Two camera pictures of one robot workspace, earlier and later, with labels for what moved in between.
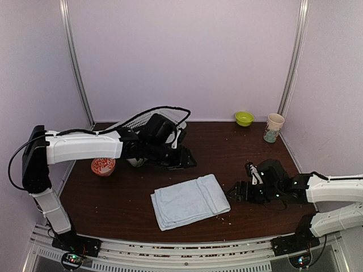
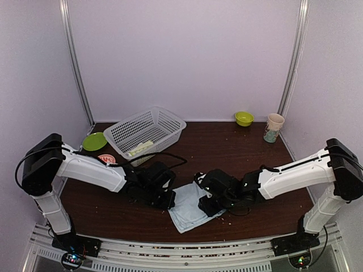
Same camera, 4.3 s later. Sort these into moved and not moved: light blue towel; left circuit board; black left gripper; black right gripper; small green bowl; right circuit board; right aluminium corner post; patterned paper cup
Moved: black left gripper; black right gripper; light blue towel
Not moved: right aluminium corner post; left circuit board; right circuit board; small green bowl; patterned paper cup
